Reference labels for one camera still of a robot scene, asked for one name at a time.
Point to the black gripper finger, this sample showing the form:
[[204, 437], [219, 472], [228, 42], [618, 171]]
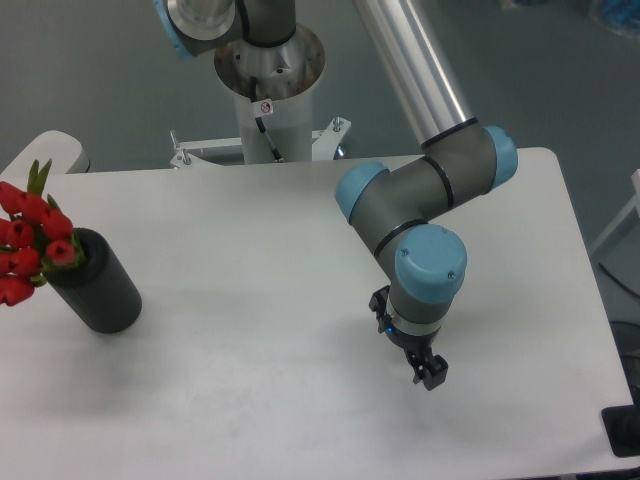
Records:
[[429, 370], [378, 305]]

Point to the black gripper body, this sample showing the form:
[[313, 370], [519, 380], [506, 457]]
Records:
[[414, 338]]

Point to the red tulip bouquet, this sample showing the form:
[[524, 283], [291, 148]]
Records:
[[37, 238]]

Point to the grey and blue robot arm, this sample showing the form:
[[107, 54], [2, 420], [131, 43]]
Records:
[[392, 211]]

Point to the black ribbed cylindrical vase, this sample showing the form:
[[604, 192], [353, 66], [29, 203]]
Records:
[[100, 290]]

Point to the black device at table edge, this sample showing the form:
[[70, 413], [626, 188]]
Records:
[[622, 429]]

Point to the white chair back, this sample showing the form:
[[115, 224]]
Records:
[[66, 152]]

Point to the blue item in plastic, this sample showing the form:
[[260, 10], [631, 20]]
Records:
[[618, 16]]

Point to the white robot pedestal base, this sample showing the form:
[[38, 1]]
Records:
[[272, 89]]

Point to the white frame at right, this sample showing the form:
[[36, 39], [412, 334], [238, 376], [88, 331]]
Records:
[[622, 223]]

